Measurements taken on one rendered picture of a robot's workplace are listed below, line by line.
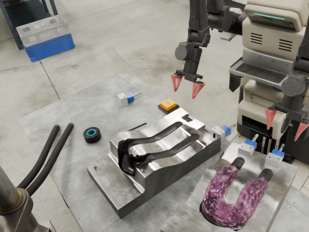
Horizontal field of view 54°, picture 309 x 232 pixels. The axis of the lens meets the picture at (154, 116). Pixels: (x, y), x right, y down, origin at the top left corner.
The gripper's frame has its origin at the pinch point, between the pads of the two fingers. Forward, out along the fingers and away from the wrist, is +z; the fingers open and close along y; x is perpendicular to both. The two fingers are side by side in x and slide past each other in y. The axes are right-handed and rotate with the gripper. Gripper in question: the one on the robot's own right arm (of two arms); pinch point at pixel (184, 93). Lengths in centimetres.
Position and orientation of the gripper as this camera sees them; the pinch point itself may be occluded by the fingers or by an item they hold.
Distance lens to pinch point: 130.8
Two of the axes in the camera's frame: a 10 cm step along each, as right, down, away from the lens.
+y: 7.3, 3.6, -5.7
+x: 6.5, -1.3, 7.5
